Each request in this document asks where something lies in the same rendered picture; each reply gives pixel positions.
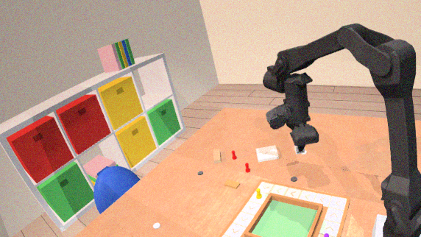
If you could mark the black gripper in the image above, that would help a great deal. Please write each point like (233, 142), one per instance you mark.
(302, 133)

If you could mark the yellow game pawn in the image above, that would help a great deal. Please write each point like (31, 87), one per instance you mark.
(259, 196)

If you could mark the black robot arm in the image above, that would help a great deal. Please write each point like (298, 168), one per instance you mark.
(392, 66)

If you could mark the white die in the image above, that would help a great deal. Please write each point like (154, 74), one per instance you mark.
(297, 150)

